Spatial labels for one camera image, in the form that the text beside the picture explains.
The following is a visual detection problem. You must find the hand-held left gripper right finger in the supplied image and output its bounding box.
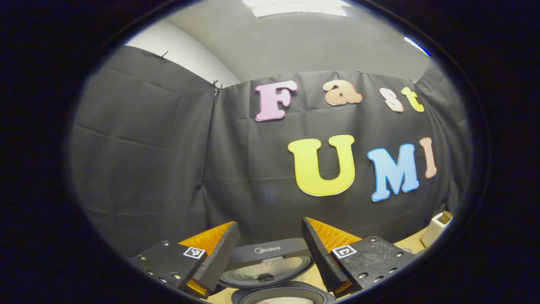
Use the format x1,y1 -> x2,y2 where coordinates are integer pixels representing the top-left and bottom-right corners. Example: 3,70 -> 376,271
301,217 -> 418,299

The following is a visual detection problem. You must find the white rice pile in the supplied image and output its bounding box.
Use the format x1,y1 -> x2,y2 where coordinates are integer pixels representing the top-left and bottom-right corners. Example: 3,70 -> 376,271
259,297 -> 315,304

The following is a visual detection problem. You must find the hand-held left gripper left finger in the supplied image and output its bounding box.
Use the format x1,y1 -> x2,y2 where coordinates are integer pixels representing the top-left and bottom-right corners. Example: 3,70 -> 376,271
127,221 -> 241,299

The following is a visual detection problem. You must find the black backdrop cloth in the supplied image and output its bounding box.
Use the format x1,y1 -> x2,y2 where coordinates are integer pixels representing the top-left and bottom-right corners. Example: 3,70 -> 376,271
67,44 -> 473,258

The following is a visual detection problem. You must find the white toaster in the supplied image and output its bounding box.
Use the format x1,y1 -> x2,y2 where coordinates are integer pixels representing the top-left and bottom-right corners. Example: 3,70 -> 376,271
420,212 -> 453,248

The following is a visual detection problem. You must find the dark grey rice cooker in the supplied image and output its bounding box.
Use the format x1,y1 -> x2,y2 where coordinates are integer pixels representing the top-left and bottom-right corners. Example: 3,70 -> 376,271
219,238 -> 337,304

